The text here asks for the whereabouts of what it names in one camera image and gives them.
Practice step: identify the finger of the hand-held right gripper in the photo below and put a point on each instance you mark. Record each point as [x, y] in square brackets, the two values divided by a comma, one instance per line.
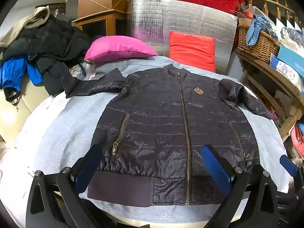
[288, 165]

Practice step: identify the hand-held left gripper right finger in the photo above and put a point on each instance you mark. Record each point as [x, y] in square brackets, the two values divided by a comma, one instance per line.
[215, 168]

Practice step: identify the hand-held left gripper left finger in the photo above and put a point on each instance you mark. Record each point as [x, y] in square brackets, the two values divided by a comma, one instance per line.
[88, 168]

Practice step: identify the dark quilted zip jacket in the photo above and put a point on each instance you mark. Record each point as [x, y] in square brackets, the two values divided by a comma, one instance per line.
[154, 123]

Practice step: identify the pink-red bag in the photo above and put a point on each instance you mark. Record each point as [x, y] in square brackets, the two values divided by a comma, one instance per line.
[299, 140]

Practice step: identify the grey blanket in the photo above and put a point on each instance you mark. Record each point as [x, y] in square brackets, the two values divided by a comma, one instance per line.
[59, 135]

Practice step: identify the cream sofa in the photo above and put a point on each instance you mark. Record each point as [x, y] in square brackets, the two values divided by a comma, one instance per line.
[14, 118]

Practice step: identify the white patterned box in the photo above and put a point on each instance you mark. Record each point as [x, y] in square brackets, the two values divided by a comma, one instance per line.
[287, 72]

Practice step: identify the wooden shelf rack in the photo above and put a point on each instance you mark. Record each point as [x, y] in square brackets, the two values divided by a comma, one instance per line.
[273, 71]

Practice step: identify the clear plastic bag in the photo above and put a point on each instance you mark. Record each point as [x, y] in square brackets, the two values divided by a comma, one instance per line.
[89, 71]

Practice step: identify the blue cardboard box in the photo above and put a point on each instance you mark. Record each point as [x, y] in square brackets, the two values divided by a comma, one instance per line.
[292, 59]

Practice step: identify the red-orange pillow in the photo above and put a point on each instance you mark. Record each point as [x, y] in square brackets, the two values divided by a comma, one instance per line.
[192, 49]

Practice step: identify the blue jacket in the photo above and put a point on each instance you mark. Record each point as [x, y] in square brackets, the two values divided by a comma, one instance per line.
[11, 71]

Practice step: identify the pink pillow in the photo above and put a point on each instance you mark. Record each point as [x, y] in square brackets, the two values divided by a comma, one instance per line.
[118, 47]

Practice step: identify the wicker basket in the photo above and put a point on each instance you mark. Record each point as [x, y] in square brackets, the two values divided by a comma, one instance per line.
[256, 42]

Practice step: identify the white patterned cloth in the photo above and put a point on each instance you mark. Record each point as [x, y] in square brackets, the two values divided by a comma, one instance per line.
[292, 36]

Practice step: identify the black puffer coat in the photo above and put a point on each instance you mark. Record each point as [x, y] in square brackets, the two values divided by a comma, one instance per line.
[54, 42]

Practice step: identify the light blue cloth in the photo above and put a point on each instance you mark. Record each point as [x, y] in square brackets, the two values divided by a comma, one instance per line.
[257, 25]

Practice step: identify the silver foil insulation mat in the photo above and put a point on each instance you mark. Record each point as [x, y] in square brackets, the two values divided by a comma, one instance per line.
[185, 16]

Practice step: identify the beige fleece garment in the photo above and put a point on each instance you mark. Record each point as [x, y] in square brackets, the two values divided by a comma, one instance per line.
[35, 16]

